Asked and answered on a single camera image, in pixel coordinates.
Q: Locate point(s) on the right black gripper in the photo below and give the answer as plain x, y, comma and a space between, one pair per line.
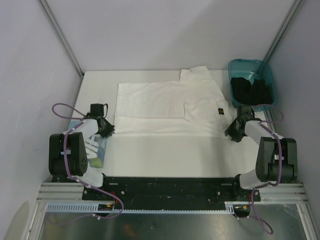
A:
236, 137

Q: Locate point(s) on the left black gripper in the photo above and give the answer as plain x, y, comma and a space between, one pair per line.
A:
109, 130

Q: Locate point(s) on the white t shirt flower print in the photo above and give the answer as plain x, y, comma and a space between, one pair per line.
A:
193, 105

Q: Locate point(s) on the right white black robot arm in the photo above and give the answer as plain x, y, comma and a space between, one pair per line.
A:
277, 156

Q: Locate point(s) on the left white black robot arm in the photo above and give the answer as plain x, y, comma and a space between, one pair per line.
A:
69, 152

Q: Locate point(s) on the folded blue printed t shirt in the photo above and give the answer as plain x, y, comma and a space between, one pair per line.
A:
93, 139

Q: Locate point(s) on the black t shirt in bin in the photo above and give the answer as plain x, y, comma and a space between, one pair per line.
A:
248, 93

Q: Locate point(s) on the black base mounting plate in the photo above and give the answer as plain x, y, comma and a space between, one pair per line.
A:
221, 189

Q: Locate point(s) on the grey slotted cable duct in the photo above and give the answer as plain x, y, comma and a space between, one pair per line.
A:
60, 207

